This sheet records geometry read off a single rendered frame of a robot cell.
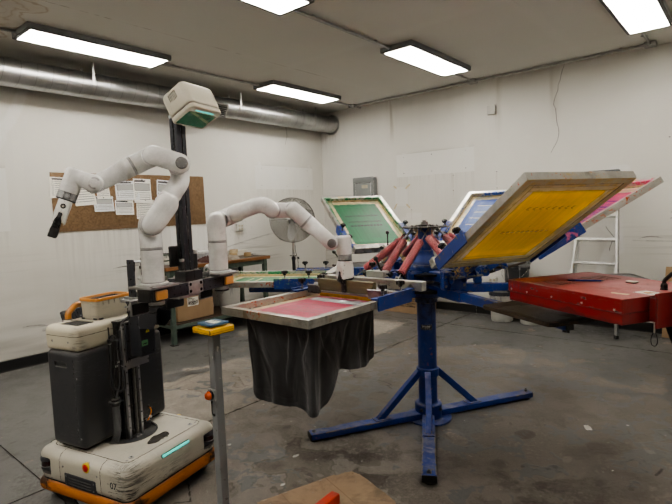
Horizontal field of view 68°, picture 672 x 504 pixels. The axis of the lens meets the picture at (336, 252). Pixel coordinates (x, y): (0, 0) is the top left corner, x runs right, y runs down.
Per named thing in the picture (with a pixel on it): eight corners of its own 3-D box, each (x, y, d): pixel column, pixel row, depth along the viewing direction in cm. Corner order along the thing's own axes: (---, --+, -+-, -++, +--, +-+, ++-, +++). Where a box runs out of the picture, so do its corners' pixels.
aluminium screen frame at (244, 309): (308, 329, 203) (308, 320, 203) (221, 314, 241) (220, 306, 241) (410, 299, 263) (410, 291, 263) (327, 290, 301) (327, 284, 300)
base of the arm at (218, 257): (197, 273, 258) (195, 243, 256) (213, 270, 269) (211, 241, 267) (220, 273, 251) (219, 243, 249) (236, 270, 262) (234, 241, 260)
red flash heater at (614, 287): (726, 318, 177) (727, 284, 176) (631, 333, 162) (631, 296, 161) (587, 293, 235) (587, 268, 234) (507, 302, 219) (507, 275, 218)
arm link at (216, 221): (206, 243, 252) (204, 211, 250) (210, 241, 265) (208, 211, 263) (225, 242, 253) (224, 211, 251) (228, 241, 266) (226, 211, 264)
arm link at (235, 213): (271, 188, 252) (272, 190, 270) (202, 215, 249) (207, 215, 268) (282, 215, 253) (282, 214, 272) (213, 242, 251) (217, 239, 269)
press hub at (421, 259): (440, 435, 313) (436, 220, 301) (388, 419, 338) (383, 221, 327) (467, 414, 342) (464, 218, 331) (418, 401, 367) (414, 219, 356)
